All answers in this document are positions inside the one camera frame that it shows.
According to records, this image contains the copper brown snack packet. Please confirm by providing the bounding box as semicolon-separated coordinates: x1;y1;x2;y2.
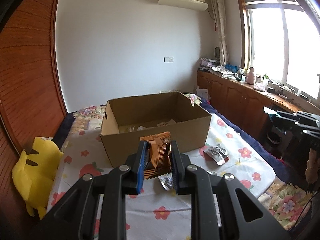
140;132;171;179

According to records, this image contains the small silver packet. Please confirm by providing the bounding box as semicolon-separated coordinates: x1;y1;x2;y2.
158;173;174;191

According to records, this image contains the brown cardboard box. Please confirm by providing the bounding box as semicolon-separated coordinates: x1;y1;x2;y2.
100;92;211;167

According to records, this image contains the silver grey snack packet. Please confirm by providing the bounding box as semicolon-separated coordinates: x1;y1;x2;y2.
204;144;229;166

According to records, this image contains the wooden sideboard cabinet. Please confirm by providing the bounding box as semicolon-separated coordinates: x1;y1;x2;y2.
197;70;303;142

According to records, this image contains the strawberry flower print tablecloth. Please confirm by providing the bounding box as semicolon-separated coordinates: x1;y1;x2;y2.
47;114;276;239

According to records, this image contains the pink bottle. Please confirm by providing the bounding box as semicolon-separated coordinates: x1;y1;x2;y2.
246;67;255;85

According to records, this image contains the floral bed quilt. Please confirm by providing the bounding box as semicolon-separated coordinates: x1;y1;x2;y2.
258;177;313;231

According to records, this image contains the stack of papers on sideboard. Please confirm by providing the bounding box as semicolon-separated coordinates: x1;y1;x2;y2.
199;57;236;80

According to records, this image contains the yellow plush toy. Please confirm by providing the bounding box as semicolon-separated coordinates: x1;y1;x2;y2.
12;137;63;219

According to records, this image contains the wooden louvred wardrobe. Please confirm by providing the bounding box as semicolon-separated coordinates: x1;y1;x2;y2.
1;0;67;234

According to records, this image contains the beige patterned curtain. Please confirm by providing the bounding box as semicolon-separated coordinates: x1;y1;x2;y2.
210;0;228;65

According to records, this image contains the window with wooden frame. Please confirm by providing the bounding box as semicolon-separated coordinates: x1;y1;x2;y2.
238;0;319;102

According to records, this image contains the white wall switch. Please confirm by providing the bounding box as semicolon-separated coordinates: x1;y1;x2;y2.
164;57;174;63

